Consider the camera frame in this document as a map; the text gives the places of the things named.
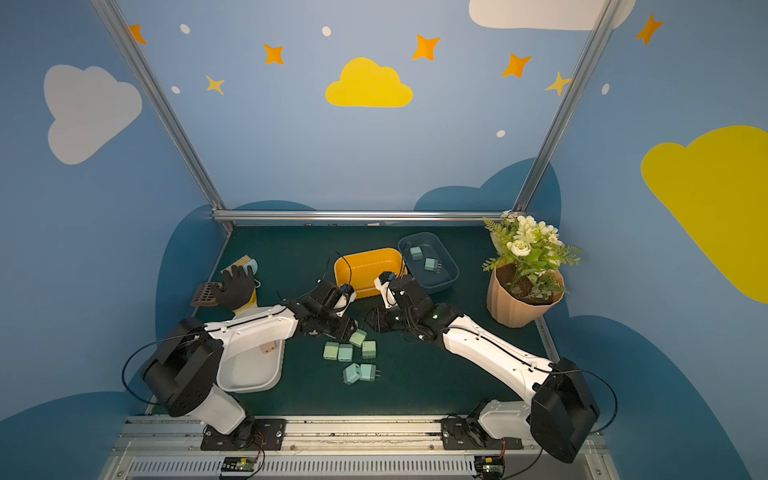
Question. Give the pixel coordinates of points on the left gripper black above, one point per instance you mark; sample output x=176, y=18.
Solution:
x=334, y=312

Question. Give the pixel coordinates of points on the green plug cluster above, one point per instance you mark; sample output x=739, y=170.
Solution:
x=357, y=338

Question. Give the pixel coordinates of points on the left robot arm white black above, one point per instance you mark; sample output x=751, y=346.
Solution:
x=200, y=367

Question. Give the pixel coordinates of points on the yellow storage box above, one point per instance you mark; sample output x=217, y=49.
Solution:
x=359, y=270

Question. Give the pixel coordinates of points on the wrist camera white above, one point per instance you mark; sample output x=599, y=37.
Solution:
x=382, y=284
x=347, y=296

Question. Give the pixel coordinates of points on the green plug bottom right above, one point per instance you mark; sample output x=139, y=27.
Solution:
x=368, y=372

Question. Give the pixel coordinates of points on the aluminium frame back bar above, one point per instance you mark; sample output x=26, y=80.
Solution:
x=352, y=216

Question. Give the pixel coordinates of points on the white storage tray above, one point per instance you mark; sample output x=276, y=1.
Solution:
x=245, y=369

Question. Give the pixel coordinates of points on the pink plug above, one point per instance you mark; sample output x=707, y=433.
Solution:
x=269, y=347

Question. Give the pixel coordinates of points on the blue plug bottom left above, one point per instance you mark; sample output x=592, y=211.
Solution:
x=352, y=374

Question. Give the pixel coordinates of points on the blue plug isolated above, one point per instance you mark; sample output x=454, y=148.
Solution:
x=432, y=265

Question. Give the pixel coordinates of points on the aluminium frame post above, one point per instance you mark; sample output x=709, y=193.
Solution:
x=118, y=28
x=582, y=73

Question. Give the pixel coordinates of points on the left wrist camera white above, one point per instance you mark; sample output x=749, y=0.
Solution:
x=347, y=296

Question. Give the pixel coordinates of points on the potted artificial flower plant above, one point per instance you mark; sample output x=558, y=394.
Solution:
x=525, y=277

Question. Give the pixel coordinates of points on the yellow blue sponge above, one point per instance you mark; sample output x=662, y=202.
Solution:
x=246, y=262

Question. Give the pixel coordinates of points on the blue plug cluster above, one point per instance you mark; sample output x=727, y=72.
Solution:
x=416, y=253
x=345, y=353

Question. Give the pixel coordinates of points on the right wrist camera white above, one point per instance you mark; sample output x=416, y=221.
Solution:
x=382, y=284

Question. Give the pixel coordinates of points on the black rubber glove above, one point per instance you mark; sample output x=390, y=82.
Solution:
x=237, y=291

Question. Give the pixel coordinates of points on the blue storage box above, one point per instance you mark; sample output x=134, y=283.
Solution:
x=432, y=247

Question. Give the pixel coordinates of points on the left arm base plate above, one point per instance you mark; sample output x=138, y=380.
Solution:
x=252, y=434

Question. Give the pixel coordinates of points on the aluminium frame left post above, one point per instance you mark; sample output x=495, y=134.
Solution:
x=118, y=28

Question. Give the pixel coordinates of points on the green plug left middle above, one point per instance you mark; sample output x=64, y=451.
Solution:
x=331, y=351

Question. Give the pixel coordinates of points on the aluminium frame right post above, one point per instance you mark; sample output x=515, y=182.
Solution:
x=582, y=73

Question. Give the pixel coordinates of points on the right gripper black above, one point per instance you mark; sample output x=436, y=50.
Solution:
x=395, y=309

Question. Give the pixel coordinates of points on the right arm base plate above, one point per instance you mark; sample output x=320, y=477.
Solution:
x=468, y=433

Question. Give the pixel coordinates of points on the brown grid drain cover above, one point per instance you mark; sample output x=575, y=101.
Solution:
x=204, y=295

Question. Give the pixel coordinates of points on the green plug right middle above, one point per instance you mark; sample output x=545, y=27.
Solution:
x=369, y=349

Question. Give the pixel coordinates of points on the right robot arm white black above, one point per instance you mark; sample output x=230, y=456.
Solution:
x=557, y=409

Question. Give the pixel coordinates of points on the aluminium frame rail front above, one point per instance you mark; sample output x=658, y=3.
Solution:
x=341, y=447

